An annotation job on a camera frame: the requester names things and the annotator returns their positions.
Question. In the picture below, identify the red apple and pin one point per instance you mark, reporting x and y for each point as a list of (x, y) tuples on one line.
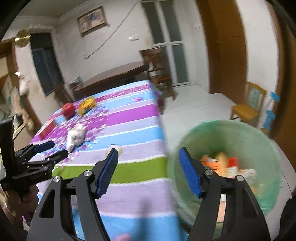
[(68, 110)]

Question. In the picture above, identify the yellow toy car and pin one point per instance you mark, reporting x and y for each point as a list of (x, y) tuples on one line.
[(86, 105)]

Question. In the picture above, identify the small yellow wooden chair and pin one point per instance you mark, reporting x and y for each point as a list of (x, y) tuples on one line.
[(250, 110)]

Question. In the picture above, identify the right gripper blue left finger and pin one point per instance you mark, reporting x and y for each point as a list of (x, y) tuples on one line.
[(103, 172)]

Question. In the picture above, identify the large brown wooden door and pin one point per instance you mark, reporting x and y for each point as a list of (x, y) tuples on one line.
[(283, 127)]

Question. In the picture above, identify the green lined trash bin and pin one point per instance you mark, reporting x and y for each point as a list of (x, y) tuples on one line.
[(230, 148)]

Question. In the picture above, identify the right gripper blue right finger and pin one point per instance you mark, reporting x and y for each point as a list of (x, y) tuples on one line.
[(194, 172)]

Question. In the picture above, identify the white glass double door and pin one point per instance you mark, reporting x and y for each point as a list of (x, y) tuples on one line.
[(165, 31)]

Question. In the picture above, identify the dark window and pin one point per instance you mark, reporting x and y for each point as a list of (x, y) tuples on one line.
[(45, 62)]

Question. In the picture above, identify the white cloth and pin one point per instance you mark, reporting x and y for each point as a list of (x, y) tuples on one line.
[(75, 137)]

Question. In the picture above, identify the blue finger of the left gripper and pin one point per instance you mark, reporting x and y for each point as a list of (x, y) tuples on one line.
[(31, 150), (47, 163)]

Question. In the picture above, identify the dark wooden dining chair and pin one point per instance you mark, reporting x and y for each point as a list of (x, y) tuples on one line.
[(157, 71)]

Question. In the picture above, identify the left hand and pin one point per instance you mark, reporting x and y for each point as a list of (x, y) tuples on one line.
[(15, 208)]

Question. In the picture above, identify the white wall switch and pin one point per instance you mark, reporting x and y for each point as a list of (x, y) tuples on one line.
[(133, 38)]

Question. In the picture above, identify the dark wooden dining table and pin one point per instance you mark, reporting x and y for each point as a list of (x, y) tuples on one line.
[(109, 79)]

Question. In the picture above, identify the round gold wall clock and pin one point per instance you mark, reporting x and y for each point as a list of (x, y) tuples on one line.
[(22, 38)]

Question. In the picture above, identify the blue tape strips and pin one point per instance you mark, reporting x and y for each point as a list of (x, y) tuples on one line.
[(269, 113)]

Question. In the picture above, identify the red small box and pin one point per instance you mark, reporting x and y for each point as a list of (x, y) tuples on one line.
[(46, 128)]

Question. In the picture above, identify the brown wooden inner door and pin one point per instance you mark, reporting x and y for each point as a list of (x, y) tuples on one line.
[(226, 47)]

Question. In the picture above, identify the framed wall painting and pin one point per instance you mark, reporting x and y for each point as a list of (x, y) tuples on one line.
[(92, 21)]

